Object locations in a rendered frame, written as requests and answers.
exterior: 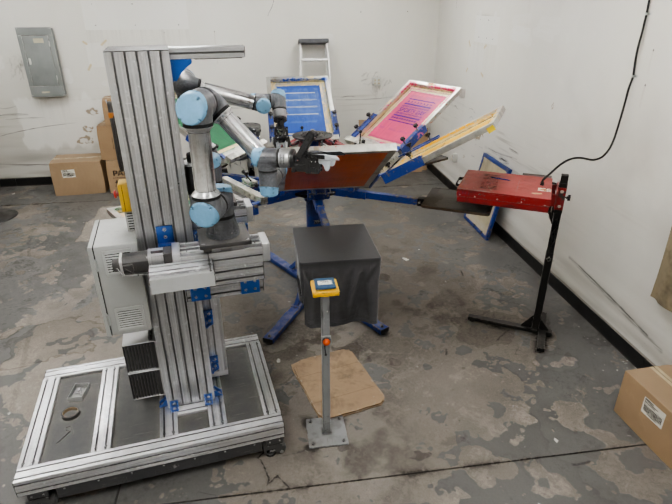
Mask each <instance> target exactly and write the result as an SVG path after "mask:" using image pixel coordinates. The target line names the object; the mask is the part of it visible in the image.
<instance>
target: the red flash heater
mask: <svg viewBox="0 0 672 504"><path fill-rule="evenodd" d="M491 177H496V178H502V179H508V180H511V181H508V180H502V179H496V178H491ZM543 178H544V177H535V176H526V175H516V174H507V173H497V172H488V171H478V170H469V169H468V170H467V172H466V174H465V176H464V177H463V179H462V181H461V183H460V184H459V186H458V188H457V192H456V196H457V202H464V203H472V204H480V205H488V206H496V207H504V208H512V209H520V210H528V211H536V212H544V213H548V210H549V207H550V206H552V207H554V210H555V207H556V202H557V196H558V185H559V182H557V185H554V184H552V181H553V178H546V179H545V180H544V185H543V186H542V185H540V182H541V181H542V179H543Z"/></svg>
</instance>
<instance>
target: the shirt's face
mask: <svg viewBox="0 0 672 504"><path fill-rule="evenodd" d="M294 233H295V239H296V244H297V249H298V254H299V260H300V262H301V263H308V262H323V261H338V260H352V259H367V258H379V257H380V256H379V254H378V252H377V250H376V248H375V246H374V244H373V242H372V240H371V238H370V236H369V234H368V232H367V230H366V228H365V226H364V224H349V225H332V226H315V227H298V228H294Z"/></svg>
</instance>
